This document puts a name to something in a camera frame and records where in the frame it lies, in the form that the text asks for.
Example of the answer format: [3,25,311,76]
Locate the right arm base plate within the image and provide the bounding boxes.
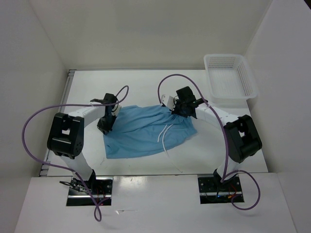
[197,175,244,204]

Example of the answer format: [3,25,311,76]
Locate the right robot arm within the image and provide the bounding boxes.
[161,86,262,191]

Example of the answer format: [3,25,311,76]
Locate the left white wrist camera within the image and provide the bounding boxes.
[111,104,121,117]

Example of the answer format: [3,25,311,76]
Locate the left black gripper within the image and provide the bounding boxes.
[97,113,117,134]

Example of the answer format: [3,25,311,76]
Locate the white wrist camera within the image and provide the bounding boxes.
[160,95,175,111]
[111,104,121,117]

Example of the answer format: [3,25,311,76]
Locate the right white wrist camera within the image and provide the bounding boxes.
[160,95,175,111]

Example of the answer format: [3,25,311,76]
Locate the light blue shorts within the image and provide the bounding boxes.
[102,104,198,173]

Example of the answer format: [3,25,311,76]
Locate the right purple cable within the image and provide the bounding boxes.
[157,74,261,210]

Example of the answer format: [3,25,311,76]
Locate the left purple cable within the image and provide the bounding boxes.
[21,85,130,223]

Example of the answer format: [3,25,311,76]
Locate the white plastic basket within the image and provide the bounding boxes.
[204,54,258,105]

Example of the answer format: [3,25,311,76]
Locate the purple cable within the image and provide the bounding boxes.
[157,74,261,210]
[21,85,130,223]

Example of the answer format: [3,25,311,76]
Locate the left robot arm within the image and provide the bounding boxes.
[47,93,121,194]

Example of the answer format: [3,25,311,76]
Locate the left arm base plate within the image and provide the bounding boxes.
[60,177,113,207]

